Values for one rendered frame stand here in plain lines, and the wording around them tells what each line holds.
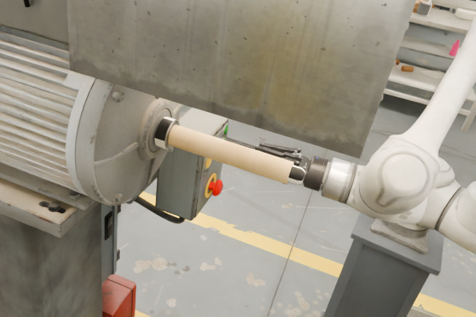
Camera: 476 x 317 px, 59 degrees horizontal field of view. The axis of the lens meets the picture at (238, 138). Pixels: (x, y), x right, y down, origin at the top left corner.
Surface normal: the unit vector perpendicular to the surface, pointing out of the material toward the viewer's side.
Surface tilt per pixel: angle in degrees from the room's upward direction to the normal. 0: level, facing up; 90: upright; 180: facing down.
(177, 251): 0
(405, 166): 57
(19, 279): 90
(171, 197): 90
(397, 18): 90
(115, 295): 0
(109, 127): 78
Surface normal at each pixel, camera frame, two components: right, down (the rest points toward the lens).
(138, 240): 0.15, -0.86
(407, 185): -0.26, -0.20
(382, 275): -0.46, 0.38
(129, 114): 0.89, 0.27
